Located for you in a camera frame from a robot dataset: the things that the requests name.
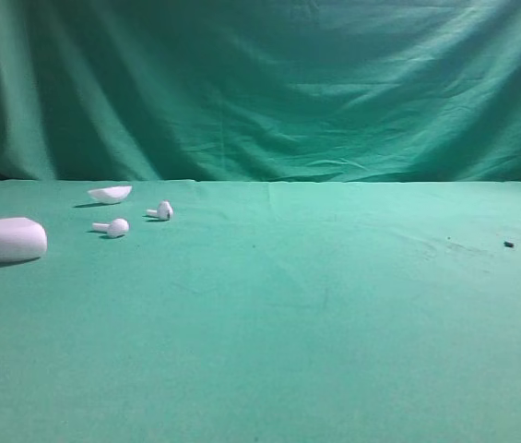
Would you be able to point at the white bluetooth earbud front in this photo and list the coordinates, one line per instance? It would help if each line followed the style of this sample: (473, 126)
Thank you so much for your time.
(116, 228)

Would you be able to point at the white bluetooth earbud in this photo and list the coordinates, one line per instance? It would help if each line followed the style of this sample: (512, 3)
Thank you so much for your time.
(116, 228)
(163, 212)

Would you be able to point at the white bluetooth earbud rear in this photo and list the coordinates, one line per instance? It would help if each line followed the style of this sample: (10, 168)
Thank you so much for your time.
(163, 212)

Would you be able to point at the white earbud charging case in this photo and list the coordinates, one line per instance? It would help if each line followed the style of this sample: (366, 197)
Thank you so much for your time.
(21, 239)

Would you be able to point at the green backdrop cloth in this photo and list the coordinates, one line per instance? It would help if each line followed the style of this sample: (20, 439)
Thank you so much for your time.
(316, 91)

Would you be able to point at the white case lid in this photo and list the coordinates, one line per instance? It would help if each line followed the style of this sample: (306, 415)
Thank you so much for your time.
(110, 195)

